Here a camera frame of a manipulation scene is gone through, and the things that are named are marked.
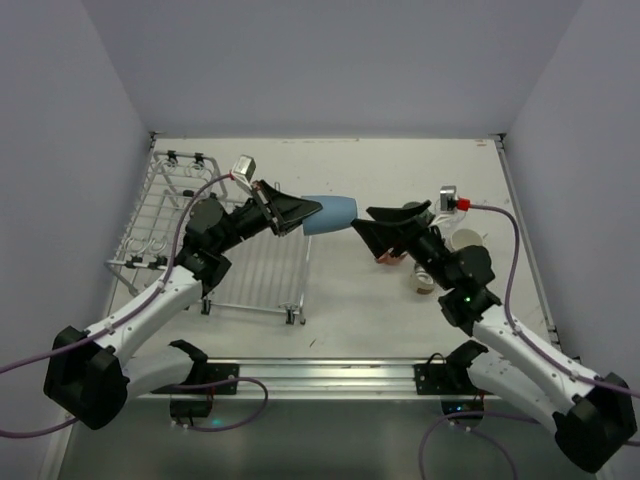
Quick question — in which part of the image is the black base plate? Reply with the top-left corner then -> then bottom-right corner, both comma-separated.
413,340 -> 489,396
168,363 -> 240,396

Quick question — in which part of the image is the pink ceramic mug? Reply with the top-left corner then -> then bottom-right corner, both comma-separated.
376,248 -> 407,266

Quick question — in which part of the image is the white ceramic mug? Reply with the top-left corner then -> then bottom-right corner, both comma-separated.
447,228 -> 485,251

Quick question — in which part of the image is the blue cup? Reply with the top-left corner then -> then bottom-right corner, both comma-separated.
302,195 -> 358,236

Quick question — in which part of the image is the light green cup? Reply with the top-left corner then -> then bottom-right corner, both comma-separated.
403,200 -> 436,224

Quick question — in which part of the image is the left black control box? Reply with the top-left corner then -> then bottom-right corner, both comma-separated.
169,398 -> 213,423

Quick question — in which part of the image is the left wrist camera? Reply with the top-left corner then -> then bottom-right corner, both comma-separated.
230,155 -> 256,193

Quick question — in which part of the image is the clear glass cup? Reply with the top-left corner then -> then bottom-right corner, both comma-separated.
433,199 -> 467,229

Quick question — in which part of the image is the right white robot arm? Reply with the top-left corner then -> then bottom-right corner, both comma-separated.
351,204 -> 639,473

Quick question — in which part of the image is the beige brown cup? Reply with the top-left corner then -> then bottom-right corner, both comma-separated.
410,263 -> 435,295

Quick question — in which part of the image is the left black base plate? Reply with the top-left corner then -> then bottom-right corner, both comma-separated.
168,363 -> 240,396

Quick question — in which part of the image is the right black control box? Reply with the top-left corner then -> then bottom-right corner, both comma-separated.
441,399 -> 485,428

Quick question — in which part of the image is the aluminium mounting rail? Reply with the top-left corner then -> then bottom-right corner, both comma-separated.
134,357 -> 501,399

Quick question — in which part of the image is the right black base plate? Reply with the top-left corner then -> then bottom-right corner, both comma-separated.
413,340 -> 489,396

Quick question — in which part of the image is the silver wire dish rack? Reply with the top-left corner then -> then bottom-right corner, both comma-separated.
105,149 -> 321,326

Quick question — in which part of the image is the black control box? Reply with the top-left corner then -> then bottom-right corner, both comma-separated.
169,398 -> 213,423
441,399 -> 485,428

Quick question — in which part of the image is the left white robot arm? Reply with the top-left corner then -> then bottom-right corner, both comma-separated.
43,180 -> 322,430

